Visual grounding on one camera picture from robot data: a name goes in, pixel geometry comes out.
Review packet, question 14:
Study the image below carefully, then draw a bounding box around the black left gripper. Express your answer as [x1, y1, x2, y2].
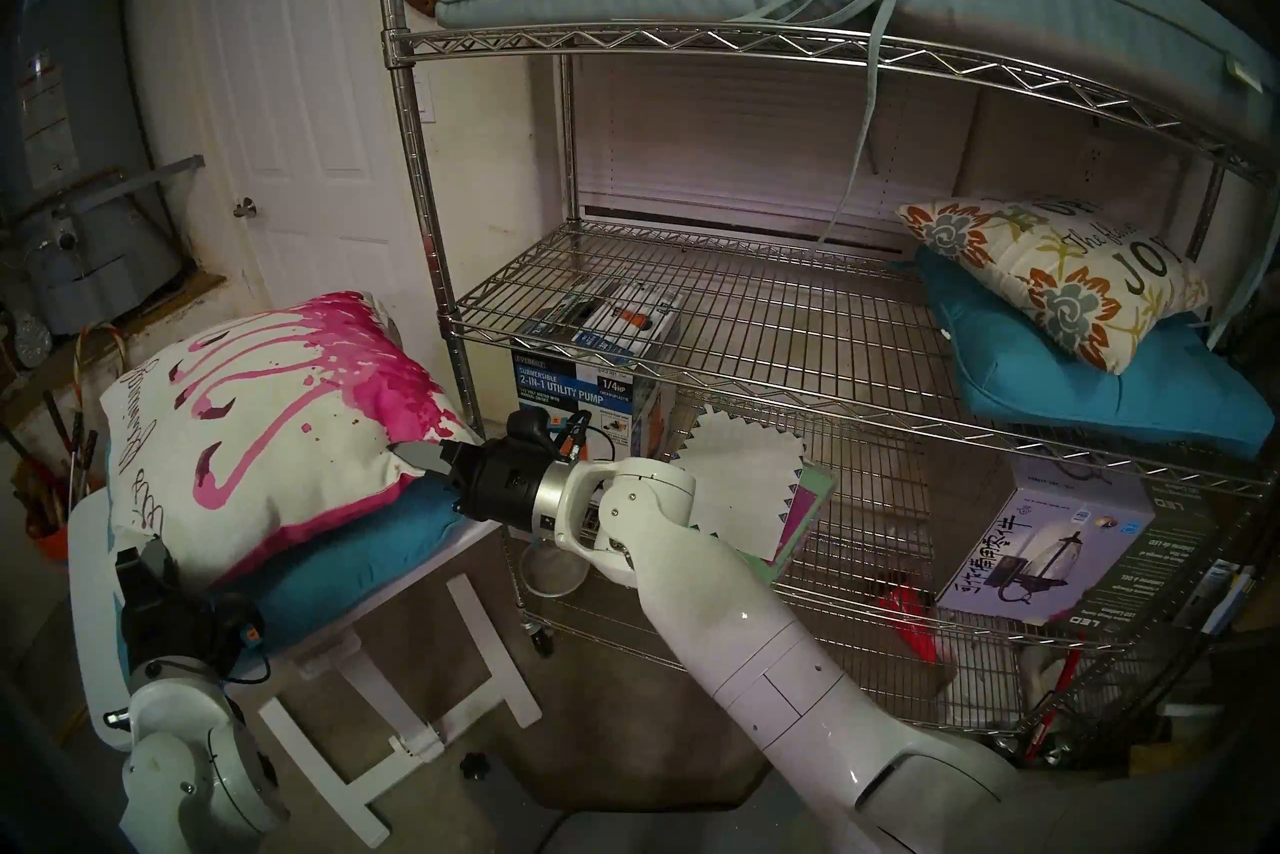
[115, 537, 241, 675]

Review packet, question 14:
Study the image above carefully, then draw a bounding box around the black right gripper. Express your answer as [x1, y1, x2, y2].
[392, 434, 561, 545]

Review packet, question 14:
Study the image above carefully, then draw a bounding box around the pink flamingo throw pillow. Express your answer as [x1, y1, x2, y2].
[100, 292, 481, 588]

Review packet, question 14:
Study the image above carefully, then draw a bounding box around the floral JOY throw pillow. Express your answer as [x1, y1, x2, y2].
[897, 197, 1211, 375]

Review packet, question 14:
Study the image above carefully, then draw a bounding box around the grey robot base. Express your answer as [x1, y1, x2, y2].
[490, 742, 801, 854]

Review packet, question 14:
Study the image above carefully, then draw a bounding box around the teal flat seat cushion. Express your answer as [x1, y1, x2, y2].
[215, 472, 501, 653]

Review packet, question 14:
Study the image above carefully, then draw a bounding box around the teal tufted seat cushion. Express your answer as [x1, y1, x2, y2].
[915, 247, 1276, 461]

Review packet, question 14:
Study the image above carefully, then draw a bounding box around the utility pump box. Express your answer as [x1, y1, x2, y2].
[512, 282, 683, 463]

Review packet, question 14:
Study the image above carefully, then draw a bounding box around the clear glass bowl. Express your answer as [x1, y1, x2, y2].
[520, 542, 591, 600]

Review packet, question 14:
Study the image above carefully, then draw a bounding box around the brown wooden ledge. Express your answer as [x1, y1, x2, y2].
[0, 270, 226, 428]

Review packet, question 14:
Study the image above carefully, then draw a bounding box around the white folding table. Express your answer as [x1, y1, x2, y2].
[68, 482, 546, 848]

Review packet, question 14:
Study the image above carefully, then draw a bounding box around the grey water heater tank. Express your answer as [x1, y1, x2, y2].
[15, 0, 186, 333]

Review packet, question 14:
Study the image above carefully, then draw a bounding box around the white scalloped paper sheet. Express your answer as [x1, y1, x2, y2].
[685, 407, 806, 563]

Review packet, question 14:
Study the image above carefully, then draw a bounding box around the pink paper sheet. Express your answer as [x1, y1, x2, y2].
[785, 477, 823, 558]

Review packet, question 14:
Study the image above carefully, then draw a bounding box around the green paper sheet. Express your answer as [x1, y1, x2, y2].
[760, 462, 839, 585]

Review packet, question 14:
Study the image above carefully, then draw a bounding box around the white panel door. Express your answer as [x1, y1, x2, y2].
[125, 0, 441, 383]

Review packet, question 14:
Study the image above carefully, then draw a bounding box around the red plastic bag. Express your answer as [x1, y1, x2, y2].
[878, 584, 943, 665]

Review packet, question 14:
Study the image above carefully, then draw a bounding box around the LED lamp box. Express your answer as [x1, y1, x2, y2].
[935, 462, 1216, 633]

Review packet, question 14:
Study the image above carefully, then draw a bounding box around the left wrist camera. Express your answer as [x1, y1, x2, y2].
[225, 600, 269, 655]

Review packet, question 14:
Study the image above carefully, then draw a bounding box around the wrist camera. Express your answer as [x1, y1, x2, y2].
[225, 600, 269, 655]
[505, 407, 581, 463]

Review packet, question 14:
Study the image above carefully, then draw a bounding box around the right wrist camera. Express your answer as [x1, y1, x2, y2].
[505, 407, 581, 463]

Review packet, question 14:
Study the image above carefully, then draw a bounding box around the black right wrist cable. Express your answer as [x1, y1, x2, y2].
[568, 409, 623, 465]

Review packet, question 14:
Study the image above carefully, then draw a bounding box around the metal tank strap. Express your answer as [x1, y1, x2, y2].
[0, 157, 206, 233]

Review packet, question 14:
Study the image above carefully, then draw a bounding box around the chrome wire shelf rack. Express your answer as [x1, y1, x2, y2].
[370, 0, 1280, 763]

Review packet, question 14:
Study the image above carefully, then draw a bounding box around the red handled tool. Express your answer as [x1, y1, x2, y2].
[1025, 650, 1086, 763]

